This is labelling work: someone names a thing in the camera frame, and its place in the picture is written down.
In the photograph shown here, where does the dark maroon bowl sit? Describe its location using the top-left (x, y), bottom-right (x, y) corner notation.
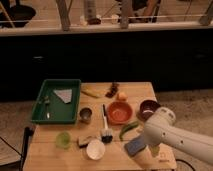
top-left (137, 100), bottom-right (160, 121)

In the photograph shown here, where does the green chili pepper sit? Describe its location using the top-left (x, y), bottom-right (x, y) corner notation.
top-left (119, 121), bottom-right (139, 141)

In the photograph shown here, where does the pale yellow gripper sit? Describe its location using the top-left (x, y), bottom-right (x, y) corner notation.
top-left (133, 145), bottom-right (160, 169)

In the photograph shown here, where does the brown block sponge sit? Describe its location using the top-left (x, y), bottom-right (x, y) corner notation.
top-left (78, 136), bottom-right (95, 148)

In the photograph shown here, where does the small metal cup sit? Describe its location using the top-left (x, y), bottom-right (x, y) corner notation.
top-left (79, 107), bottom-right (92, 124)

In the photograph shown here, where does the black clamp stand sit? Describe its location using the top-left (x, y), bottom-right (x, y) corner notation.
top-left (0, 127), bottom-right (34, 171)

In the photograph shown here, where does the black floor cable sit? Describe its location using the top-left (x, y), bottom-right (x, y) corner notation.
top-left (174, 158), bottom-right (198, 171)

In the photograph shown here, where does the blue sponge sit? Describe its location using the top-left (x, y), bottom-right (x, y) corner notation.
top-left (124, 136), bottom-right (146, 157)

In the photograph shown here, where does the metal spoon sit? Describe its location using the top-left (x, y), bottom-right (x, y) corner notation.
top-left (44, 96), bottom-right (50, 119)

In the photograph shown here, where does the dark red toy food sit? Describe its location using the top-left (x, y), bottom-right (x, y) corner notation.
top-left (105, 82), bottom-right (119, 98)

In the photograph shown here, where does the yellow banana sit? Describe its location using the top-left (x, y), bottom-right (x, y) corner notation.
top-left (81, 89), bottom-right (100, 98)

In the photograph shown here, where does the small orange fruit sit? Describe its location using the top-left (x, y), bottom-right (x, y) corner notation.
top-left (116, 92), bottom-right (127, 101)

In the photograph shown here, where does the grey folded cloth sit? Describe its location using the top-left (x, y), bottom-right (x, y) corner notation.
top-left (54, 89), bottom-right (72, 104)

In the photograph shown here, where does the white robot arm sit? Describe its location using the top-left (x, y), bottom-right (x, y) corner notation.
top-left (139, 107), bottom-right (213, 166)

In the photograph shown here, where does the green plastic cup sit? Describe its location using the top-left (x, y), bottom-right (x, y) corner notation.
top-left (55, 132), bottom-right (71, 149)

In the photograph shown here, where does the orange bowl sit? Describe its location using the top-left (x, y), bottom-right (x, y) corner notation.
top-left (107, 101), bottom-right (133, 125)

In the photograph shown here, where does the green plastic tray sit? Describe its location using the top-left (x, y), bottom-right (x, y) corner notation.
top-left (31, 79), bottom-right (81, 124)

